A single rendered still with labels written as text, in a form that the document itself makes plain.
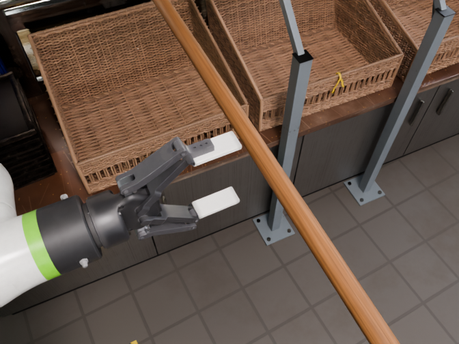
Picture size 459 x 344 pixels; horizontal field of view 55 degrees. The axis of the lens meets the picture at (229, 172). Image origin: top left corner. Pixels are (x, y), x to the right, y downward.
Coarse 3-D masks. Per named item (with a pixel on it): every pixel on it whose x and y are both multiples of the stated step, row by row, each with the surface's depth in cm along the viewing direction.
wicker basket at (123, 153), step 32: (192, 0) 149; (64, 32) 141; (96, 32) 145; (160, 32) 154; (192, 32) 159; (64, 64) 146; (96, 64) 151; (160, 64) 161; (192, 64) 166; (224, 64) 141; (64, 96) 153; (96, 96) 157; (128, 96) 158; (160, 96) 158; (192, 96) 158; (64, 128) 126; (96, 128) 149; (128, 128) 149; (160, 128) 149; (192, 128) 133; (224, 128) 149; (96, 160) 125; (128, 160) 141
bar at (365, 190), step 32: (0, 0) 93; (32, 0) 96; (288, 0) 114; (288, 32) 117; (416, 64) 143; (288, 96) 128; (288, 128) 136; (384, 128) 171; (288, 160) 151; (384, 160) 185; (352, 192) 203; (256, 224) 193; (288, 224) 193
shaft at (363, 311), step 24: (168, 0) 88; (168, 24) 85; (192, 48) 79; (216, 72) 76; (216, 96) 73; (240, 120) 69; (264, 144) 67; (264, 168) 64; (288, 192) 61; (312, 216) 59; (312, 240) 57; (336, 264) 55; (336, 288) 55; (360, 288) 54; (360, 312) 52; (384, 336) 50
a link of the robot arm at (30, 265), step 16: (0, 208) 57; (0, 224) 54; (16, 224) 54; (32, 224) 54; (0, 240) 52; (16, 240) 52; (32, 240) 53; (0, 256) 51; (16, 256) 52; (32, 256) 53; (48, 256) 53; (0, 272) 51; (16, 272) 52; (32, 272) 53; (48, 272) 54; (0, 288) 52; (16, 288) 53; (0, 304) 53
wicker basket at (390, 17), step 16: (384, 0) 158; (400, 0) 189; (416, 0) 192; (432, 0) 192; (448, 0) 192; (368, 16) 186; (384, 16) 160; (400, 16) 186; (416, 16) 186; (400, 32) 179; (416, 32) 179; (448, 32) 179; (400, 48) 159; (416, 48) 151; (448, 48) 159; (400, 64) 161; (432, 64) 163; (448, 64) 168
